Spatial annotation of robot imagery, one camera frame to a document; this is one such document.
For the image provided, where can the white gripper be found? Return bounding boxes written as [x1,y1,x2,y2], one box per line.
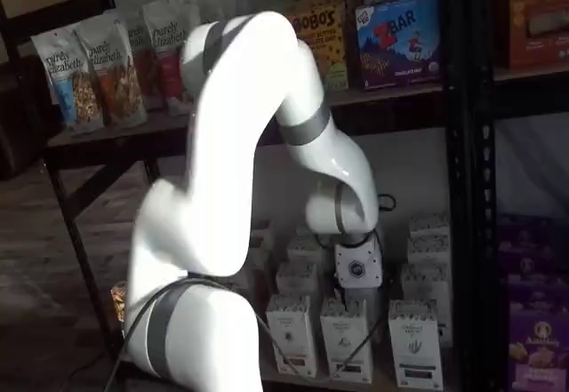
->
[333,236,385,308]

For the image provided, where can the white box green strip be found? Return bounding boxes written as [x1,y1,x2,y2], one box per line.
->
[387,298,443,390]
[405,233,452,266]
[408,214,451,238]
[400,261,452,349]

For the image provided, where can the white box pink strip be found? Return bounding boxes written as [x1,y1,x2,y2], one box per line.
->
[319,297,374,386]

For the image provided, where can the white box yellow strip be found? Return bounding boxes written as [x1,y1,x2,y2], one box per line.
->
[286,236,325,266]
[275,261,319,299]
[265,293,313,380]

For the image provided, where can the black metal shelf rack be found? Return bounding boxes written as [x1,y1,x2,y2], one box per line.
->
[470,0,569,392]
[42,0,475,392]

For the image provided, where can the purple Annie's snack box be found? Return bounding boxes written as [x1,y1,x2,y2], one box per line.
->
[507,328,569,392]
[505,275,569,336]
[498,226,569,278]

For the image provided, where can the yellow Bobo's peanut butter box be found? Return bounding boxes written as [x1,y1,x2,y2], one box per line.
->
[287,2,351,94]

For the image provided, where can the orange snack box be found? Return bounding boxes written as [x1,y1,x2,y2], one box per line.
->
[507,0,569,71]

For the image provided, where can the red label granola pouch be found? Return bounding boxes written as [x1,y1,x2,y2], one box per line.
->
[141,0,202,116]

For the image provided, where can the pale granola pouch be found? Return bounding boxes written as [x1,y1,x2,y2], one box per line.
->
[126,12,155,109]

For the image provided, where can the orange label granola pouch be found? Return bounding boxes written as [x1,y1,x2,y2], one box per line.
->
[74,19,148,129]

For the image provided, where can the blue label granola pouch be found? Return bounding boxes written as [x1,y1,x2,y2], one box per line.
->
[29,26,92,132]

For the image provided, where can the black bulky object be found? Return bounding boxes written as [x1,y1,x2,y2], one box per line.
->
[0,56,51,180]

